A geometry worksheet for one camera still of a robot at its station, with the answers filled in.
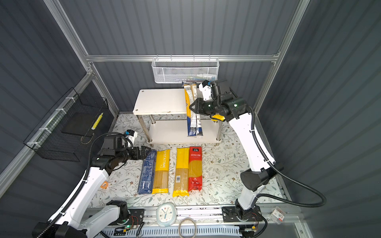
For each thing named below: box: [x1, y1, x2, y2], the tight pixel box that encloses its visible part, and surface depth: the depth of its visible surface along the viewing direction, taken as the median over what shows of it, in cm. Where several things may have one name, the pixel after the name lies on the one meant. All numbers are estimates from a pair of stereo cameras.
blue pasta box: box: [137, 149, 157, 195], surface depth 86 cm
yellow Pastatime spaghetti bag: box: [151, 149, 171, 195], surface depth 88 cm
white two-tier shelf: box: [132, 88, 222, 144], surface depth 84 cm
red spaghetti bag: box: [188, 146, 203, 192], surface depth 89 cm
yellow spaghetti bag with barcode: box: [172, 147, 190, 198], surface depth 87 cm
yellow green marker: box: [91, 112, 104, 130], surface depth 78 cm
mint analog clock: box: [156, 202, 177, 228], surface depth 74 cm
